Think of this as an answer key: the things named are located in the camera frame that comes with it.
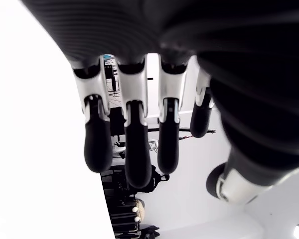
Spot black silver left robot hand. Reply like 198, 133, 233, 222
19, 0, 299, 205

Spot black backpack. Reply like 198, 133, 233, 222
139, 164, 170, 194

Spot beige round object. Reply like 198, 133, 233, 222
134, 198, 147, 222

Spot black stacked equipment cases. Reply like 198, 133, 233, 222
101, 169, 140, 239

